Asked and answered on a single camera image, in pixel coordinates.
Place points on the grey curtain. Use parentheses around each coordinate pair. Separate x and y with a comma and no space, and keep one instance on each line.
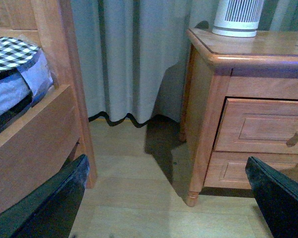
(133,54)

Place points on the wooden nightstand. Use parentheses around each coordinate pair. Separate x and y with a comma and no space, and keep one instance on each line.
(220,67)

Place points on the checkered black white cloth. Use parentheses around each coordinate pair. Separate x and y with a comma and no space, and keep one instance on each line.
(15,52)

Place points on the wooden drawer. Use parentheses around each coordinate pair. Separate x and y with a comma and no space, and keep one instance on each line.
(259,126)
(227,169)

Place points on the white cylindrical air purifier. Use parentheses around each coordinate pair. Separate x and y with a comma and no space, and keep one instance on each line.
(238,18)

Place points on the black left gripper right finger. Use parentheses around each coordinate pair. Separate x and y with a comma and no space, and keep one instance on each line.
(277,197)

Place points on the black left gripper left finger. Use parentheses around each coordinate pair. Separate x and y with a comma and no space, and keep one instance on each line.
(50,210)

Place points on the wooden bed frame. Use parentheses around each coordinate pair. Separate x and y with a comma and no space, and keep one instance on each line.
(35,146)

